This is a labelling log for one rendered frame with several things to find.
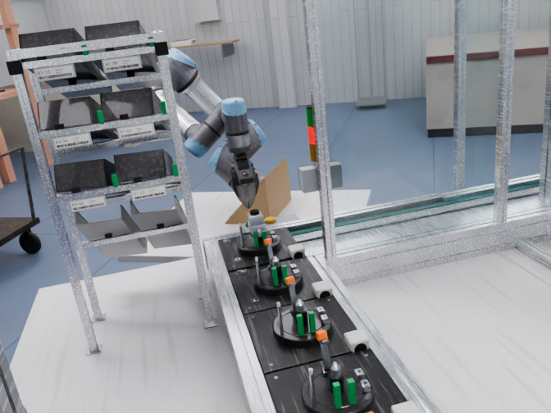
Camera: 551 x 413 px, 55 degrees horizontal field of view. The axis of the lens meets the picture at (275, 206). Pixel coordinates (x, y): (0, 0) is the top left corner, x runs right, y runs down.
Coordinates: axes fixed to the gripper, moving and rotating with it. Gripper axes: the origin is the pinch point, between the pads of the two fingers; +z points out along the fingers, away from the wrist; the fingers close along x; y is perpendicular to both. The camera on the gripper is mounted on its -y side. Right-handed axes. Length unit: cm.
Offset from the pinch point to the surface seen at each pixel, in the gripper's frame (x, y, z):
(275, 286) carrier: 1.9, -42.1, 8.5
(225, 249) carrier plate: 10.6, -8.6, 10.3
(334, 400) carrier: 2, -91, 7
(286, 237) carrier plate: -9.8, -8.5, 10.3
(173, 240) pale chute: 26.4, -5.7, 4.8
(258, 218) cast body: -0.6, -14.2, -0.5
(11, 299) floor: 145, 193, 107
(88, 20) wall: 115, 917, -73
